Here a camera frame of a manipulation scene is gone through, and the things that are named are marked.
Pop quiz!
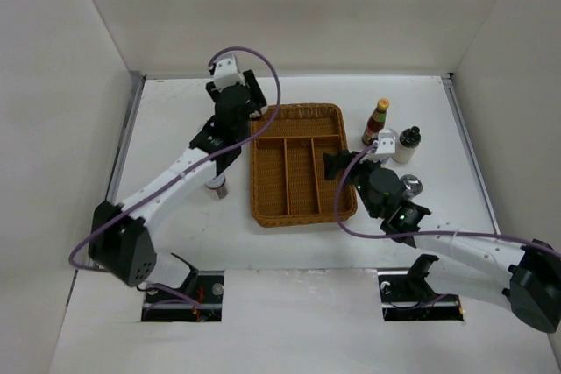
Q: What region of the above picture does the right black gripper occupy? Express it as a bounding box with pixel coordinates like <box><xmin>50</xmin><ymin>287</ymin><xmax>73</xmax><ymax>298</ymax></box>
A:
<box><xmin>323</xmin><ymin>150</ymin><xmax>384</xmax><ymax>219</ymax></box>

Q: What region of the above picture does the red sauce bottle yellow cap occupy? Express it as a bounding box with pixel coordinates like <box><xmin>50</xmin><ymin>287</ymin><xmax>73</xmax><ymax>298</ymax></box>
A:
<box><xmin>361</xmin><ymin>98</ymin><xmax>390</xmax><ymax>146</ymax></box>

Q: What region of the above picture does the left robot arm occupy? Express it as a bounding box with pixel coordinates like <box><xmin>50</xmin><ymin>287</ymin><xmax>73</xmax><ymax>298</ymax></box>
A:
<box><xmin>88</xmin><ymin>70</ymin><xmax>267</xmax><ymax>303</ymax></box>

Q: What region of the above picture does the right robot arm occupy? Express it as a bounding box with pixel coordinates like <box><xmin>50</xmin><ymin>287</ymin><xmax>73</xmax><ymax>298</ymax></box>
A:
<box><xmin>323</xmin><ymin>150</ymin><xmax>560</xmax><ymax>334</ymax></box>

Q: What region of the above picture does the brown wicker divided tray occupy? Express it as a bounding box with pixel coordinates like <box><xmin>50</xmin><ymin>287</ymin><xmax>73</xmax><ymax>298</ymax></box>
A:
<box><xmin>250</xmin><ymin>103</ymin><xmax>347</xmax><ymax>228</ymax></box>

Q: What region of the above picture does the white bottle black cap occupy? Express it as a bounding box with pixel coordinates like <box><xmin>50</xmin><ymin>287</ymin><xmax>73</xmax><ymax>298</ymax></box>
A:
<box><xmin>392</xmin><ymin>126</ymin><xmax>422</xmax><ymax>164</ymax></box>

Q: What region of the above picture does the white shaker silver cap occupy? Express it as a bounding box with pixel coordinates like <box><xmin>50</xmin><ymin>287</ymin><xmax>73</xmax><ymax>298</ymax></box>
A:
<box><xmin>400</xmin><ymin>174</ymin><xmax>423</xmax><ymax>200</ymax></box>

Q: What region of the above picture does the red label jar near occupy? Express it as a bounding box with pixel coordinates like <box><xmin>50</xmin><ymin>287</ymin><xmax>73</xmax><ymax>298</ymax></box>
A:
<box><xmin>205</xmin><ymin>173</ymin><xmax>228</xmax><ymax>200</ymax></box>

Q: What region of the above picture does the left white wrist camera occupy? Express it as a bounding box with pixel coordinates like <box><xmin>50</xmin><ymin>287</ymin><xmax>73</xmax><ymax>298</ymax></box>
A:
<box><xmin>211</xmin><ymin>53</ymin><xmax>245</xmax><ymax>91</ymax></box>

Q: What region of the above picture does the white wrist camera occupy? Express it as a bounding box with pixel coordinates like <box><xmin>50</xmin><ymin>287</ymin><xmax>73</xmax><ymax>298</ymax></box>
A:
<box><xmin>211</xmin><ymin>53</ymin><xmax>245</xmax><ymax>91</ymax></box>
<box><xmin>372</xmin><ymin>128</ymin><xmax>398</xmax><ymax>164</ymax></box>

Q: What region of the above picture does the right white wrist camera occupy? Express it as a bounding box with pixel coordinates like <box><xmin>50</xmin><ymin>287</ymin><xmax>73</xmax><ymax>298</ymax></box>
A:
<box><xmin>372</xmin><ymin>128</ymin><xmax>398</xmax><ymax>164</ymax></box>

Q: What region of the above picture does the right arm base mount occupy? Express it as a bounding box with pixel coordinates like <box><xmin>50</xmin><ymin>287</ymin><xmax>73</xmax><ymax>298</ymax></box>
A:
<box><xmin>378</xmin><ymin>254</ymin><xmax>464</xmax><ymax>321</ymax></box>

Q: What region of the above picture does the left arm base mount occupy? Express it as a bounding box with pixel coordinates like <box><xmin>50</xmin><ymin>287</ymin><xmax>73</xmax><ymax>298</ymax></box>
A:
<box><xmin>137</xmin><ymin>253</ymin><xmax>225</xmax><ymax>323</ymax></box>

